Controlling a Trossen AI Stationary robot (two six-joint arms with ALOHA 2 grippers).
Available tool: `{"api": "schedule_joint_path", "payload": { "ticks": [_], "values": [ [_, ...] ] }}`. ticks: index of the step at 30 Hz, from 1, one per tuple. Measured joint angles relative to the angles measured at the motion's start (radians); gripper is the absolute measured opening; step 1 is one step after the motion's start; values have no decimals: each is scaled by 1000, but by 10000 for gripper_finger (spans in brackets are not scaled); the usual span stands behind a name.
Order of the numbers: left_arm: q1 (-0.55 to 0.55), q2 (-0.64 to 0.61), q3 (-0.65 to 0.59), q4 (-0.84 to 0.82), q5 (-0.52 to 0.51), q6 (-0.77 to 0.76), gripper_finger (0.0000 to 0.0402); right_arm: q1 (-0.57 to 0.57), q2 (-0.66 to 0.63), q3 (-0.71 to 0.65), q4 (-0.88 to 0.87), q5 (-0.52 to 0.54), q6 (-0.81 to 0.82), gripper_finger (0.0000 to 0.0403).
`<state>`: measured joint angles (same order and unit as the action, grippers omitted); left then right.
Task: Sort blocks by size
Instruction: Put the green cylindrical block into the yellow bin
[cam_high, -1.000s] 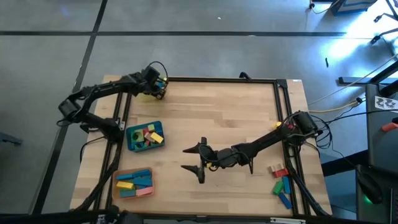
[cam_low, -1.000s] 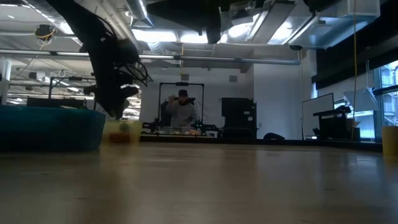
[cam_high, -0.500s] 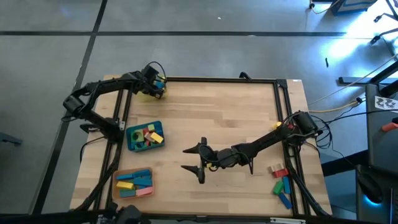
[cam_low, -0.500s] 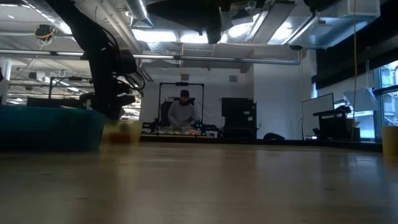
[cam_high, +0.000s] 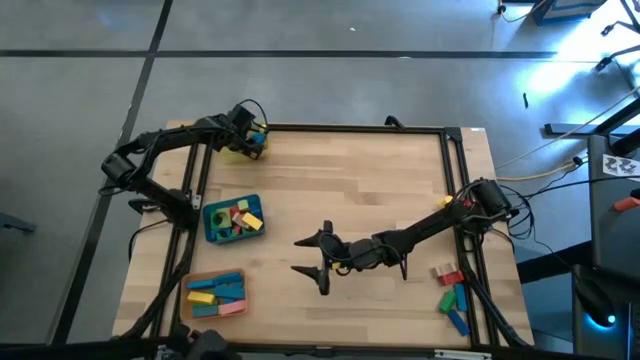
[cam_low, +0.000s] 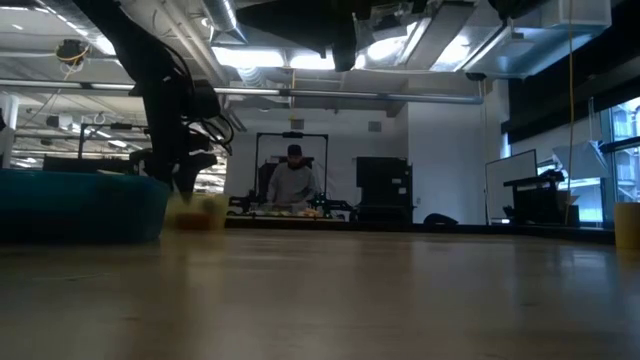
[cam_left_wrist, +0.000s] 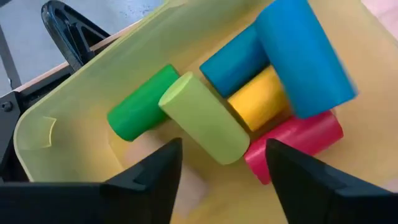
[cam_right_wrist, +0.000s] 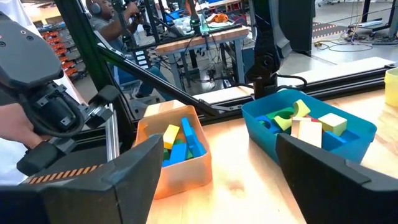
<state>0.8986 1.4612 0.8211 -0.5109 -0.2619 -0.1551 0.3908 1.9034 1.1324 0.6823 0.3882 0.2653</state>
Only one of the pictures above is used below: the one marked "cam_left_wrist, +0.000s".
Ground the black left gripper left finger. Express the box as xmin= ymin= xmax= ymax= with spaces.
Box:
xmin=0 ymin=138 xmax=183 ymax=224

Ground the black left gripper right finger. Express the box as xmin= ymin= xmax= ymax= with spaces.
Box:
xmin=266 ymin=138 xmax=398 ymax=224

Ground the small red wooden block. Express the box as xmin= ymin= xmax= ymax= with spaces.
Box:
xmin=244 ymin=110 xmax=345 ymax=185

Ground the short green wooden block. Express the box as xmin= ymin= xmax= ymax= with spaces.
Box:
xmin=106 ymin=63 xmax=180 ymax=142

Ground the natural wood cylinder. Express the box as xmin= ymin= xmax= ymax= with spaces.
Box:
xmin=158 ymin=71 xmax=251 ymax=166

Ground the yellow wooden cylinder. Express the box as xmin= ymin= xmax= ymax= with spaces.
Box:
xmin=227 ymin=65 xmax=290 ymax=132

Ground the blue wooden cylinder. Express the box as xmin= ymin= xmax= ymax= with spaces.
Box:
xmin=198 ymin=23 xmax=271 ymax=99
xmin=254 ymin=0 xmax=358 ymax=119

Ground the yellow translucent plastic bin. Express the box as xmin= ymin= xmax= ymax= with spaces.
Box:
xmin=12 ymin=0 xmax=398 ymax=224

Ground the black table clamp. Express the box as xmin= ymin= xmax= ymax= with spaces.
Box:
xmin=40 ymin=0 xmax=111 ymax=74

